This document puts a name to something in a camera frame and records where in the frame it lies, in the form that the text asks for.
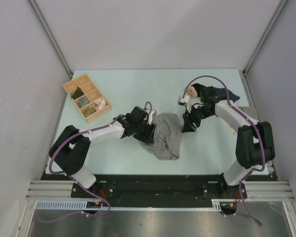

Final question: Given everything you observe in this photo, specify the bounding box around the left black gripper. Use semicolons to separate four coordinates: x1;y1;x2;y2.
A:
133;119;156;144

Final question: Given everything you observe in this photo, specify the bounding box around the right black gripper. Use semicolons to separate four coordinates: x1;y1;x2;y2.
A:
182;104;214;133

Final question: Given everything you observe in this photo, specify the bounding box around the grey striped underwear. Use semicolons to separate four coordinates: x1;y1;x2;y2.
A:
141;113;183;160

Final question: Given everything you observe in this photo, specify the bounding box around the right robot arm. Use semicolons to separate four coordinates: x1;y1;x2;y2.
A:
179;83;275;198

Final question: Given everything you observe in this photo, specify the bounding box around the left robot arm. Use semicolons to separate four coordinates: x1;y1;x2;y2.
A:
48;106;156;198

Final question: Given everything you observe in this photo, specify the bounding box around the navy blue underwear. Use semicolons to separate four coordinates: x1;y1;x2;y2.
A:
214;87;241;103

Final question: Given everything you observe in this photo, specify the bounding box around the beige rolled cloth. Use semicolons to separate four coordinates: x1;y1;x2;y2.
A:
185;86;198;98

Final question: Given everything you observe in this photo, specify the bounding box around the black garment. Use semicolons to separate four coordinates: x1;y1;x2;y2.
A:
191;83;206;98

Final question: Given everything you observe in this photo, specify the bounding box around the pink white rolled cloth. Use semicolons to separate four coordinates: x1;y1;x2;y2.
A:
93;97;107;111

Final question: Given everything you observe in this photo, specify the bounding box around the wooden compartment organizer box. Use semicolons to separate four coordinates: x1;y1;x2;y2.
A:
63;74;112;123

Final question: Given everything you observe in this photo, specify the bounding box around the olive green rolled cloth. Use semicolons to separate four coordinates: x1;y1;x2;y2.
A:
82;106;96;118

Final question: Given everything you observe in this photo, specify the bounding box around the grey rolled cloth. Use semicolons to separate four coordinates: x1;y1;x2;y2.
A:
78;97;89;108

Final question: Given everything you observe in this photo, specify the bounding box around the dark green rolled cloth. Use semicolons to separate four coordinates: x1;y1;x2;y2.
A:
71;88;84;100

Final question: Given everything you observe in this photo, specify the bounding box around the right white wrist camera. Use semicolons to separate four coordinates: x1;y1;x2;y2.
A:
178;95;191;112

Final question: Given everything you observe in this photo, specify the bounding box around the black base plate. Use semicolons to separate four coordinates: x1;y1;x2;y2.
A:
40;172;278;202

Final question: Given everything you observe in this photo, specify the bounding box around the white slotted cable duct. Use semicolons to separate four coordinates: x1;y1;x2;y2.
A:
36;200;235;211

